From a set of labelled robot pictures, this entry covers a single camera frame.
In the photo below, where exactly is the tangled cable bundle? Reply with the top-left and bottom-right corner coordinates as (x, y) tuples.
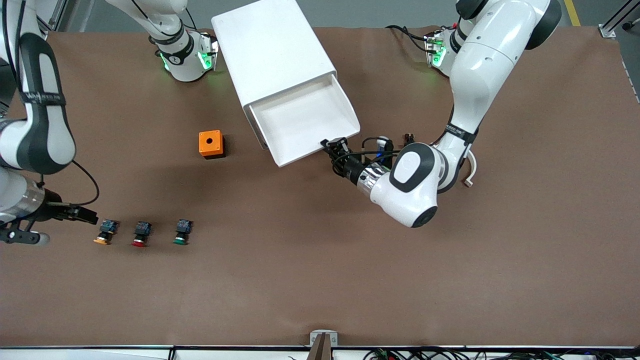
(362, 347), (640, 360)

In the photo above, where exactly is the black arm base cable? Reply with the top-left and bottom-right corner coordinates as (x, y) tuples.
(385, 24), (432, 53)

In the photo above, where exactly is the white drawer cabinet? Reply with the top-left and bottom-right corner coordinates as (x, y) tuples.
(211, 0), (337, 151)

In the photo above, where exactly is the white half ring clamp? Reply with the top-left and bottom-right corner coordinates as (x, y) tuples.
(462, 150), (478, 189)

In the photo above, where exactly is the orange box with hole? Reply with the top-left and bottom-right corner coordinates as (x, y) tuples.
(198, 130), (226, 160)

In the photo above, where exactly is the white plastic drawer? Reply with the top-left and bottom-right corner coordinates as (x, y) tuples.
(248, 74), (361, 168)

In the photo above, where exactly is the red push button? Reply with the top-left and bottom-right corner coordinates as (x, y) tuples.
(131, 221), (153, 248)

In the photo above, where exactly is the grey metal bracket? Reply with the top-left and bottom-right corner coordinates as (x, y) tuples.
(309, 329), (339, 360)

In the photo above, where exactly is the green push button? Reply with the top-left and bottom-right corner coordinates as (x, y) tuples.
(173, 219), (194, 246)

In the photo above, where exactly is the yellow push button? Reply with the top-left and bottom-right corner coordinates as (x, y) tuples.
(93, 219), (120, 246)

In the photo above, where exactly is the aluminium frame profile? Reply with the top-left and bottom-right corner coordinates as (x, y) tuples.
(47, 0), (77, 34)
(597, 0), (640, 39)

